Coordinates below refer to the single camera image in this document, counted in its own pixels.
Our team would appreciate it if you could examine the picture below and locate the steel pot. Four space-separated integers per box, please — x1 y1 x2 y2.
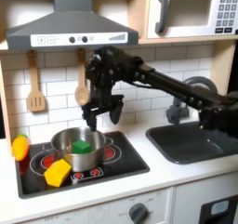
50 126 115 173

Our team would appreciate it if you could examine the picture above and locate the light wooden shelf board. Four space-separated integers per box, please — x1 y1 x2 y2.
138 34 238 46

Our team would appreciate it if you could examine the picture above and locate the dark grey sink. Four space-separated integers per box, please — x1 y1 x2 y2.
145 121 238 165

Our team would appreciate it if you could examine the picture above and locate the slotted wooden spatula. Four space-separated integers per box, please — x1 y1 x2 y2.
26 49 47 113

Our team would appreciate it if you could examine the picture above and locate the yellow toy block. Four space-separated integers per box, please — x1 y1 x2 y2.
44 158 73 189

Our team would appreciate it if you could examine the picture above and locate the wide wooden side panel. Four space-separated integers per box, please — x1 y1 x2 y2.
212 40 237 94

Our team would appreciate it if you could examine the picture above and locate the white cabinet door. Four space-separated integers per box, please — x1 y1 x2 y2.
171 171 238 224

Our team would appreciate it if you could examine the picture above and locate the white oven control panel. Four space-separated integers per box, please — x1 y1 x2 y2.
20 186 175 224

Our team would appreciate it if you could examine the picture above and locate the orange toy carrot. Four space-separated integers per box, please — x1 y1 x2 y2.
11 134 31 163

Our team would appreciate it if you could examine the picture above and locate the white toy microwave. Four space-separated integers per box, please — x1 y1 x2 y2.
147 0 238 40

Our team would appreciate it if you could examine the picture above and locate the narrow wooden side post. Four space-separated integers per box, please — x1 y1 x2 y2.
0 59 14 158

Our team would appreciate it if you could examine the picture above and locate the wooden spoon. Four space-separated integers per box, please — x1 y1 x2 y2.
74 47 91 108

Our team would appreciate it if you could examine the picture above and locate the black stove top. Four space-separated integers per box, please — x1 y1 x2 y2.
14 130 151 200

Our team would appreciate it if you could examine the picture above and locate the grey stove knob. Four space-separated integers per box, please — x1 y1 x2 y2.
128 202 150 224

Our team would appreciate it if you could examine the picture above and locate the black door window panel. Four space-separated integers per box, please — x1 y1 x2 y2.
198 194 238 224

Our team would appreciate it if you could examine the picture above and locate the grey extractor hood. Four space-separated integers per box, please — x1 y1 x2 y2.
5 0 139 52

